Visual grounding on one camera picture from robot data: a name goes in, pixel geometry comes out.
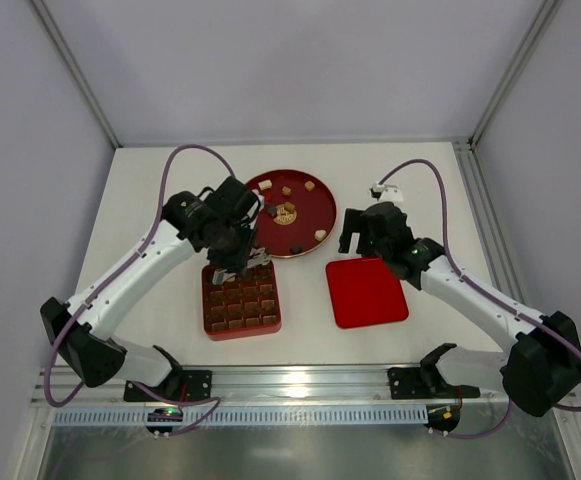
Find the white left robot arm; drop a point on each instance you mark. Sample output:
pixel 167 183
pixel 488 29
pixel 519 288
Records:
pixel 82 328

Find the white heart chocolate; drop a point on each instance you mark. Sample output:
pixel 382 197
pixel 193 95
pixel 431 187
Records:
pixel 320 233

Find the slotted grey cable duct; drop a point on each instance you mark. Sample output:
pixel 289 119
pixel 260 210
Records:
pixel 243 415

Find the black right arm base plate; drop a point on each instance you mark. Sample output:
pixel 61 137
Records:
pixel 418 383

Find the right side aluminium rail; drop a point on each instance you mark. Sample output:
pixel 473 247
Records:
pixel 498 256

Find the aluminium frame post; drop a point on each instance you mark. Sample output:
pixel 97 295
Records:
pixel 521 57
pixel 60 45

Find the round red tray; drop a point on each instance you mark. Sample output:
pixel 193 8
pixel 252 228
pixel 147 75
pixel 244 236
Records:
pixel 314 210

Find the left aluminium frame post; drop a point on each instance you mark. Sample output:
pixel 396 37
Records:
pixel 60 45

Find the square red chocolate box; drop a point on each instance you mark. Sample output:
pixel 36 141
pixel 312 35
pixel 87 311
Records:
pixel 245 306

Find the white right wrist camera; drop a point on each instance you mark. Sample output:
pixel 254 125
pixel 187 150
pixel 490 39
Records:
pixel 386 193

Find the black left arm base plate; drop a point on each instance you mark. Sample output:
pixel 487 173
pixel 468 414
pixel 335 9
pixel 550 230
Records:
pixel 178 386

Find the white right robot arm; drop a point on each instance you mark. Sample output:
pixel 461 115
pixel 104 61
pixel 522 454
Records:
pixel 538 362

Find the square red box lid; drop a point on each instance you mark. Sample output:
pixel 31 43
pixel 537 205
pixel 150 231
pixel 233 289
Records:
pixel 365 293

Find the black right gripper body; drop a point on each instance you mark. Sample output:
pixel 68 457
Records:
pixel 358 230

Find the aluminium rail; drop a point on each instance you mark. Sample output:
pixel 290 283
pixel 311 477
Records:
pixel 263 383
pixel 498 256

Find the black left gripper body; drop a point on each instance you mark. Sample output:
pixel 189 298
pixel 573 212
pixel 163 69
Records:
pixel 240 261

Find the right aluminium frame post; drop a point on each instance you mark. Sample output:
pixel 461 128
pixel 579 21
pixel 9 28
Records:
pixel 521 57

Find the aluminium front rail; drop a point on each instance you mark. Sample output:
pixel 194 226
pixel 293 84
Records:
pixel 263 383

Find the white chocolate top left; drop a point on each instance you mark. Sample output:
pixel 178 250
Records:
pixel 265 184

